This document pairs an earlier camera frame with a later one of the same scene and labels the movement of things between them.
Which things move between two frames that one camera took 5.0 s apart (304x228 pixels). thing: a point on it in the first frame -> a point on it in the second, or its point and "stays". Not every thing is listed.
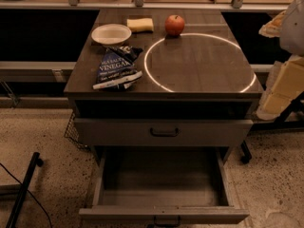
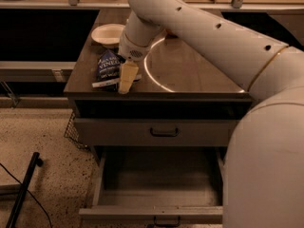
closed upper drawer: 163,132 stays
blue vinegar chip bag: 117,69 stays
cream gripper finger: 285,83 -> 127,74
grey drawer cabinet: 162,96 stays
